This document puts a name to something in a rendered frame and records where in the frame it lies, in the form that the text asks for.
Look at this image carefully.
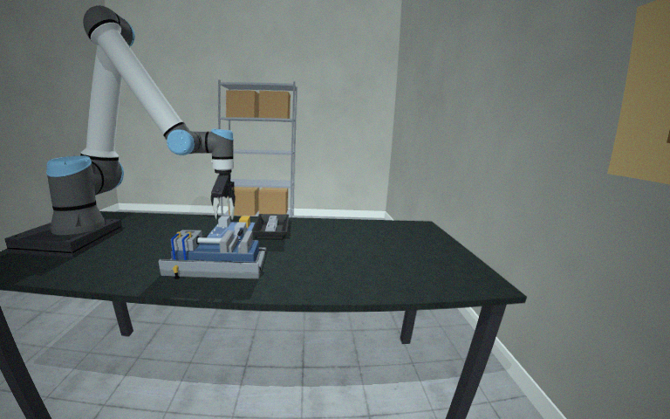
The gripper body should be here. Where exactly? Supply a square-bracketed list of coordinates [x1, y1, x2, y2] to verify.
[215, 169, 235, 198]

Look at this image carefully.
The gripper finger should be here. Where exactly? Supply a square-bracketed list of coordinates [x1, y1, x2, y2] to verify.
[211, 195, 220, 220]
[227, 190, 236, 220]

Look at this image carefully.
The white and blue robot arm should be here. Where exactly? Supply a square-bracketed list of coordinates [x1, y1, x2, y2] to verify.
[46, 5, 234, 235]

